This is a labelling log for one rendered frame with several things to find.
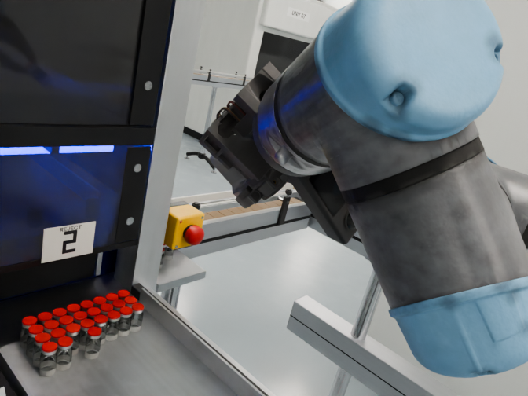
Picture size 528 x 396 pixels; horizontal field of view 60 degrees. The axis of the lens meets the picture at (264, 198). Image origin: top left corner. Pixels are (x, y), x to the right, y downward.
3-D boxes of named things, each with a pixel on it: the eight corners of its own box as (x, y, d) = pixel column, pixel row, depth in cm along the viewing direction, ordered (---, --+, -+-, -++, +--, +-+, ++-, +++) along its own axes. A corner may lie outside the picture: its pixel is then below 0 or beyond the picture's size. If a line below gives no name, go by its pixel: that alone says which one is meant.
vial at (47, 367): (36, 370, 65) (38, 344, 63) (51, 364, 67) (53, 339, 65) (42, 379, 64) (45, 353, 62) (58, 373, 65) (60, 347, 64)
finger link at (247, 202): (250, 170, 49) (280, 151, 41) (262, 181, 49) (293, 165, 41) (221, 201, 47) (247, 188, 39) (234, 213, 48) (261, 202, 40)
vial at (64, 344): (52, 364, 67) (54, 339, 65) (67, 358, 68) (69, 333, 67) (58, 373, 65) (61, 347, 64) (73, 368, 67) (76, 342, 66)
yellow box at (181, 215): (151, 235, 95) (156, 203, 93) (178, 229, 100) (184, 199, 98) (173, 251, 91) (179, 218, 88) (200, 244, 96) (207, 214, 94)
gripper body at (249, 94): (247, 92, 45) (288, 42, 33) (308, 153, 46) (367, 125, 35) (195, 145, 43) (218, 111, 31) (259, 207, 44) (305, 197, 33)
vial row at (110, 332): (29, 361, 66) (31, 335, 65) (136, 323, 80) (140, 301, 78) (35, 370, 65) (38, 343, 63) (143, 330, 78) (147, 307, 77)
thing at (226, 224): (129, 279, 99) (138, 214, 94) (93, 247, 108) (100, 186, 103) (310, 229, 150) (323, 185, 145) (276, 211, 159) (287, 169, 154)
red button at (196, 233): (177, 240, 92) (181, 222, 91) (192, 237, 95) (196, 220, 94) (189, 248, 90) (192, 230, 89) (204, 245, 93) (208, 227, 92)
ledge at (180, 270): (120, 262, 101) (122, 254, 101) (167, 250, 111) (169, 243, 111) (157, 293, 93) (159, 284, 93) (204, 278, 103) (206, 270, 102)
